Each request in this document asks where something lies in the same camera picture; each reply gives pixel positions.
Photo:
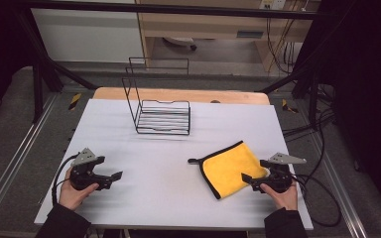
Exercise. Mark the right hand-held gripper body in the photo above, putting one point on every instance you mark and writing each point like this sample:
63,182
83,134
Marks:
278,178

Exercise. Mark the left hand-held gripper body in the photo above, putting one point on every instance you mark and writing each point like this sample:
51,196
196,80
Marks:
83,175

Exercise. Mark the yellow towel with black trim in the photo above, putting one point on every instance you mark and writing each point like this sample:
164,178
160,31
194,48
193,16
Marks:
233,170

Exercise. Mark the person's right hand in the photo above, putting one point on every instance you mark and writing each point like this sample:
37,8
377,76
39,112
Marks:
282,198

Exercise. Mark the person's left hand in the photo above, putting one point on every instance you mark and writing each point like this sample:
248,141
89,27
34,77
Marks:
71,195

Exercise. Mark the yellow black floor tape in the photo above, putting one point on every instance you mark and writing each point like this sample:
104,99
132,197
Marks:
287,106
74,101

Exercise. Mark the black metal stand leg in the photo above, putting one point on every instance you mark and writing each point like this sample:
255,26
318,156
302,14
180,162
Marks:
313,99
37,89

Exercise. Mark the wooden table board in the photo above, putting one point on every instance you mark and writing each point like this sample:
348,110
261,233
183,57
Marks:
211,95

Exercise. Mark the white cabinet panel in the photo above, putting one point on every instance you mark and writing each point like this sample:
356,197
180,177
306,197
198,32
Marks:
86,36

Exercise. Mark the dark curtain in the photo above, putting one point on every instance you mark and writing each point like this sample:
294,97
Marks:
367,82
0,49

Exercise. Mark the office chair base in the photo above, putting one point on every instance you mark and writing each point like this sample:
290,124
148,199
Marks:
180,41

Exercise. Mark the light wooden desk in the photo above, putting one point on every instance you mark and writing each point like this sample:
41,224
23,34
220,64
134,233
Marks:
205,28

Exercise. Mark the aluminium floor rail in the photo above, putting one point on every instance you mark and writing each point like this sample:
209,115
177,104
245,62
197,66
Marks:
16,155
339,188

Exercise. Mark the white wall socket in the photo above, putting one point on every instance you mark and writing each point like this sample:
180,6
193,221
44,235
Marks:
273,4

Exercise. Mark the black metal frame crossbar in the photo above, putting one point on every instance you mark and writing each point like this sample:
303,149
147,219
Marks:
178,9

